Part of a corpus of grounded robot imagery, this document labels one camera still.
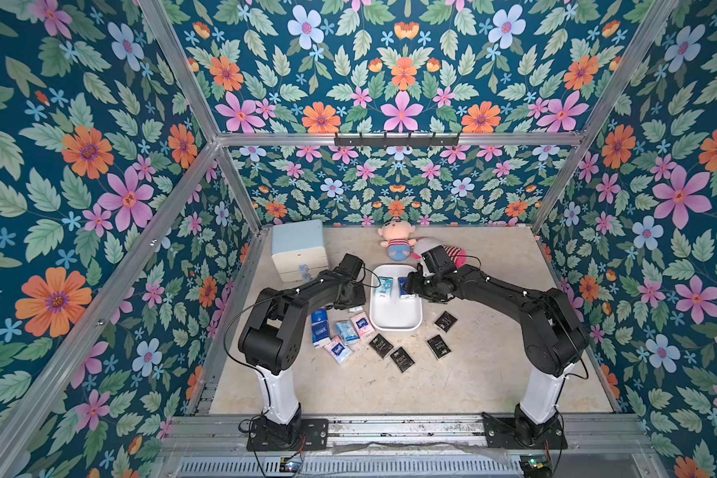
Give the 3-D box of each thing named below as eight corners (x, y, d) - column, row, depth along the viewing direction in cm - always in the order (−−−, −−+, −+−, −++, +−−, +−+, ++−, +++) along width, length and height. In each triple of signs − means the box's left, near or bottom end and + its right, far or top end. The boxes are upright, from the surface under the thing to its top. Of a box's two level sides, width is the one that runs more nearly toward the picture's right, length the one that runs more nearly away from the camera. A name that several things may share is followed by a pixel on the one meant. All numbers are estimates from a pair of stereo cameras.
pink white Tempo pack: (324, 350, 89) (323, 347, 87) (337, 338, 91) (336, 335, 89) (339, 366, 86) (338, 363, 84) (352, 353, 88) (351, 350, 86)
